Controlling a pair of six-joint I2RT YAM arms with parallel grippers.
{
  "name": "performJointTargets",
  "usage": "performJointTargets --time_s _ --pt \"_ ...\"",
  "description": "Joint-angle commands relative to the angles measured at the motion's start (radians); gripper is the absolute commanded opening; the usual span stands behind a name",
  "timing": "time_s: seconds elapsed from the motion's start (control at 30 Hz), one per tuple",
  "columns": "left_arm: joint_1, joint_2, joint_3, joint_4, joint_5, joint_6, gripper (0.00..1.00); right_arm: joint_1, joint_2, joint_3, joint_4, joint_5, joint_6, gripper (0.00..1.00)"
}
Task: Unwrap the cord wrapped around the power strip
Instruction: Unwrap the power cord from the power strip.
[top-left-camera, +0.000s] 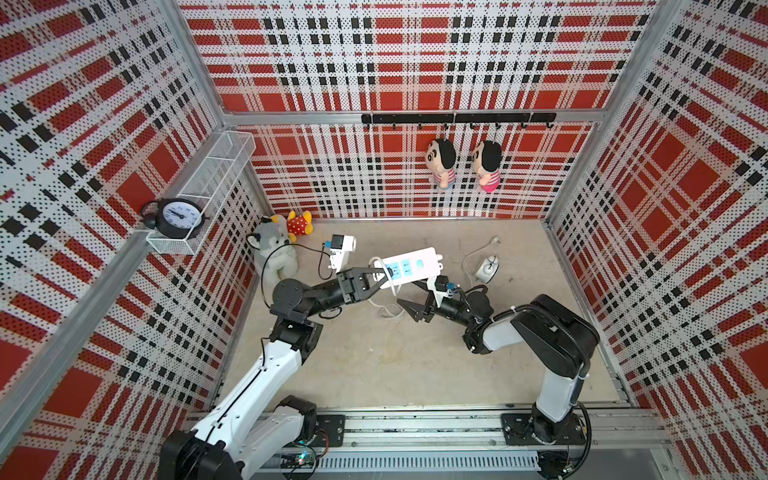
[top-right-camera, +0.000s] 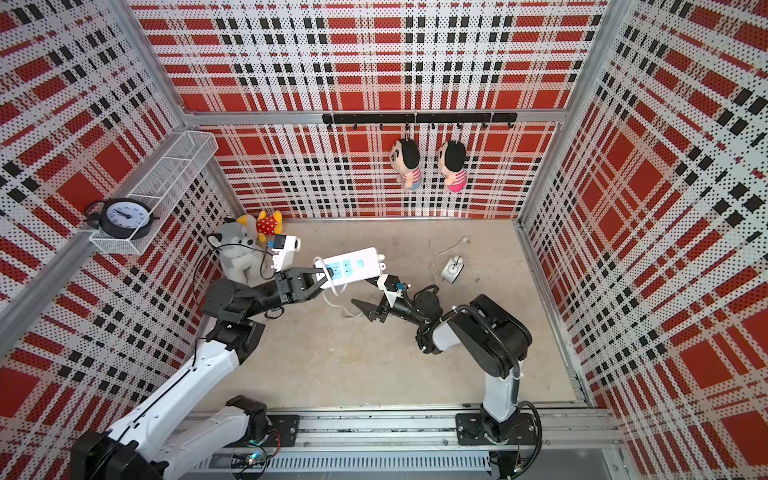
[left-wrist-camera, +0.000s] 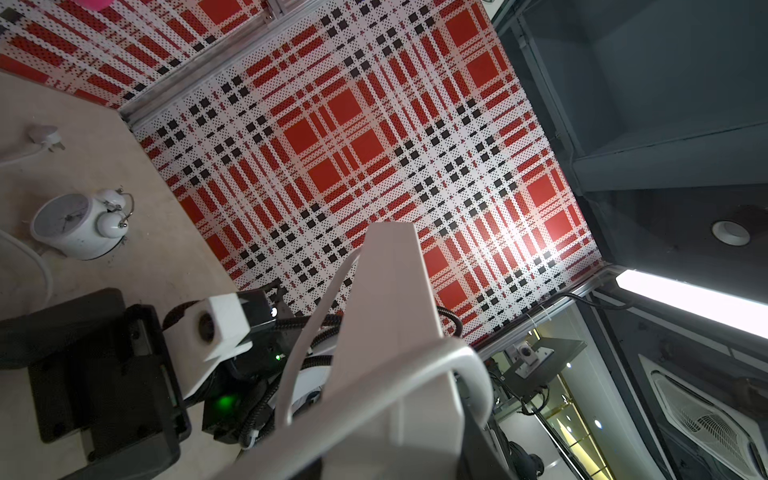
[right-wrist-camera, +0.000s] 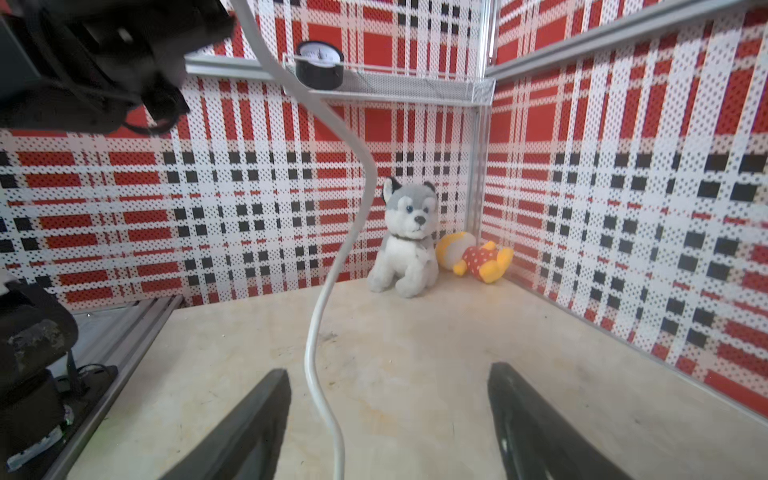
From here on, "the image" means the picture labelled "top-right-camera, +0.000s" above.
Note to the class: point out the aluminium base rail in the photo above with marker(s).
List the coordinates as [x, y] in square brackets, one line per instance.
[571, 441]

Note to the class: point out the white wire mesh shelf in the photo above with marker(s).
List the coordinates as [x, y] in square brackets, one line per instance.
[169, 177]

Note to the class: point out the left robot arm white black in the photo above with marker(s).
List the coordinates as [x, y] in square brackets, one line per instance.
[143, 444]

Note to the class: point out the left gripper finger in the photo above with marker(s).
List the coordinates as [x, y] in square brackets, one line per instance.
[312, 273]
[312, 288]

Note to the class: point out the yellow red plush toy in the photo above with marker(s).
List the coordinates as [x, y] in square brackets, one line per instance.
[262, 226]

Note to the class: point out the black wall hook rail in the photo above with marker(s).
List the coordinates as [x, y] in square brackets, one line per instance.
[506, 118]

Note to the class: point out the white computer mouse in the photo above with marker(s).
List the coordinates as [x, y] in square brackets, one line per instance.
[452, 269]

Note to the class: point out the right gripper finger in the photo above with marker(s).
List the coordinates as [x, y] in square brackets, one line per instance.
[387, 284]
[369, 310]

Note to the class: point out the hanging doll pink shorts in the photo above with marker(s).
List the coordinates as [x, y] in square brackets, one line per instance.
[452, 157]

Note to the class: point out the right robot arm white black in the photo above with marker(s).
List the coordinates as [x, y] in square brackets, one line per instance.
[497, 342]

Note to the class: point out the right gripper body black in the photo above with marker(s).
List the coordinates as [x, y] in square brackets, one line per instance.
[404, 309]

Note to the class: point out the grey husky plush toy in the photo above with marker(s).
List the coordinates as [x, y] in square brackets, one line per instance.
[239, 253]

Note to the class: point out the hanging doll blue shorts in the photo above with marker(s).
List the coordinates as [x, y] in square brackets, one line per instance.
[405, 160]

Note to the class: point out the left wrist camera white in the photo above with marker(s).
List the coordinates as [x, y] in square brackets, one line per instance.
[283, 249]

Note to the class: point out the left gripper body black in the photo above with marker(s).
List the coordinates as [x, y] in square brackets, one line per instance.
[284, 287]

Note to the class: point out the black round alarm clock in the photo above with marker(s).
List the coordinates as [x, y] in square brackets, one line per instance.
[120, 218]

